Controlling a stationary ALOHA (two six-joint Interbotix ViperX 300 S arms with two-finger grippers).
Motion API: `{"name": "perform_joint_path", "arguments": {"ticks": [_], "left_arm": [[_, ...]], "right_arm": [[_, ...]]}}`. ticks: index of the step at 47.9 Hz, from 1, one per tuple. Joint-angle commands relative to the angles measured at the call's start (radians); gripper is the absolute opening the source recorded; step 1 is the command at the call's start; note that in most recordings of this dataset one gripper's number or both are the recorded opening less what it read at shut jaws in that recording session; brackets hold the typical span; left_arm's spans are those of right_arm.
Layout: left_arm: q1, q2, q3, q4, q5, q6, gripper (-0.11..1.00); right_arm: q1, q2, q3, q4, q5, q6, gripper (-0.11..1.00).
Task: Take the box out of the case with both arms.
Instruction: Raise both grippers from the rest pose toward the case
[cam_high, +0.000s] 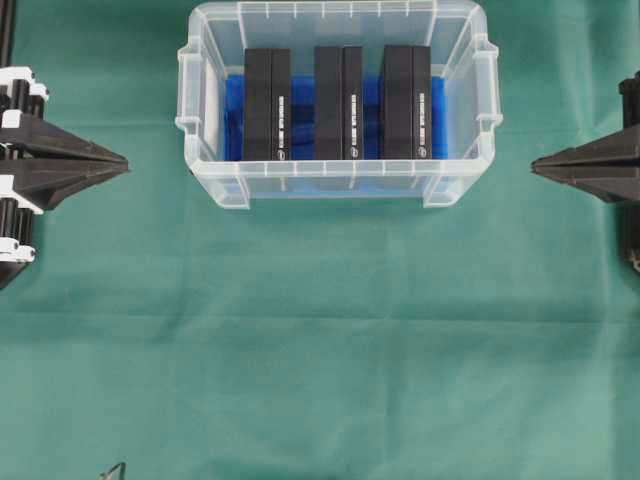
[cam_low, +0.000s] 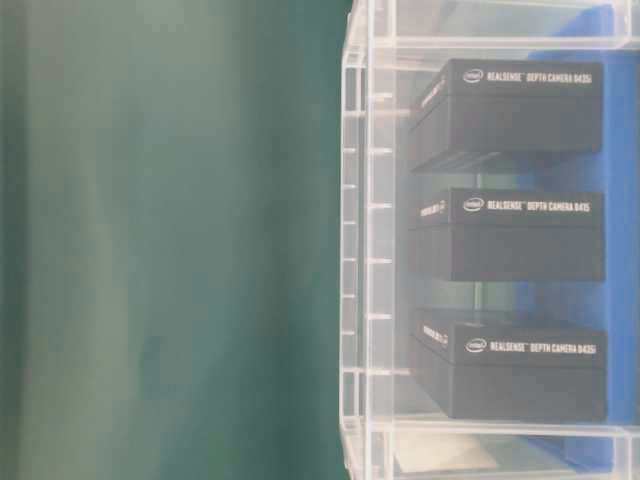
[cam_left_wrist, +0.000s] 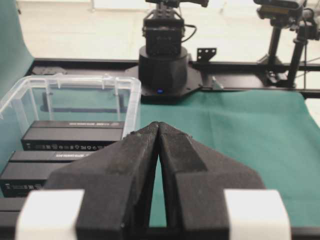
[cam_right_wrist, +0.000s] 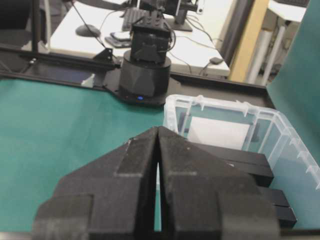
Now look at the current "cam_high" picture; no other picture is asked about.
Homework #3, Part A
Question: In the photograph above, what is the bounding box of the green table cloth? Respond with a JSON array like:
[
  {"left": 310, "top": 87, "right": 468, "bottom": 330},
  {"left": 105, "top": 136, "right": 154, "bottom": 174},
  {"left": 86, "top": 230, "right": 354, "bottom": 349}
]
[{"left": 1, "top": 1, "right": 639, "bottom": 479}]

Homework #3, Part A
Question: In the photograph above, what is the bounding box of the black frame rail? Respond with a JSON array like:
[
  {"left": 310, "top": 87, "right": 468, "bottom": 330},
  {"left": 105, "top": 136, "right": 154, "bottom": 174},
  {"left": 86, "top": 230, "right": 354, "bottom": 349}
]
[{"left": 0, "top": 0, "right": 16, "bottom": 68}]

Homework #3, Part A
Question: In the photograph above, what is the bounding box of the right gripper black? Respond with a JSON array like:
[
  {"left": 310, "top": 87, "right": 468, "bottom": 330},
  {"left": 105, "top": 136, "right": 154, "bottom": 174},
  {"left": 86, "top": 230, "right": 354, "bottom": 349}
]
[{"left": 529, "top": 70, "right": 640, "bottom": 274}]

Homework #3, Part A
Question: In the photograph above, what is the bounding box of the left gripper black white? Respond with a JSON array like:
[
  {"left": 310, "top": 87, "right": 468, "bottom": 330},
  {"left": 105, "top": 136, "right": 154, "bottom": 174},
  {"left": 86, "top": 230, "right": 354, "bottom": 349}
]
[{"left": 0, "top": 64, "right": 131, "bottom": 265}]

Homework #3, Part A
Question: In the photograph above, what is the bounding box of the blue foam insert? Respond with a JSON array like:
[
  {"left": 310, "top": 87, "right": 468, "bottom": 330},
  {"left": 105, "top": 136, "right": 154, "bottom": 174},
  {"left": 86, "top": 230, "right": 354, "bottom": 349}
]
[{"left": 224, "top": 75, "right": 448, "bottom": 161}]

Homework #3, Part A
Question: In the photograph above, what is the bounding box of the clear plastic storage case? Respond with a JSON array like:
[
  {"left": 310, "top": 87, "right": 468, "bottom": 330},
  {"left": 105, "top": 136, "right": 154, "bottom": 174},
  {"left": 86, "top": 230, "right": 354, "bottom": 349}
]
[{"left": 176, "top": 1, "right": 503, "bottom": 209}]

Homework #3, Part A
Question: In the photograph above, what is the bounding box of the small metal clip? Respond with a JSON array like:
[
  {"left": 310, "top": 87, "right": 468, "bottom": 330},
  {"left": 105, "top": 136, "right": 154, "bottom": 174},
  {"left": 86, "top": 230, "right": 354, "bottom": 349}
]
[{"left": 98, "top": 462, "right": 127, "bottom": 480}]

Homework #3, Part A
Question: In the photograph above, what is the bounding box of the black box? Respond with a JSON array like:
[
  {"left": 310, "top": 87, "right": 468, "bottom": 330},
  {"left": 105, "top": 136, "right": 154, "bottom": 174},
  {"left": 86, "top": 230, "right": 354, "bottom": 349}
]
[
  {"left": 381, "top": 45, "right": 432, "bottom": 160},
  {"left": 314, "top": 46, "right": 364, "bottom": 161},
  {"left": 242, "top": 48, "right": 292, "bottom": 162}
]

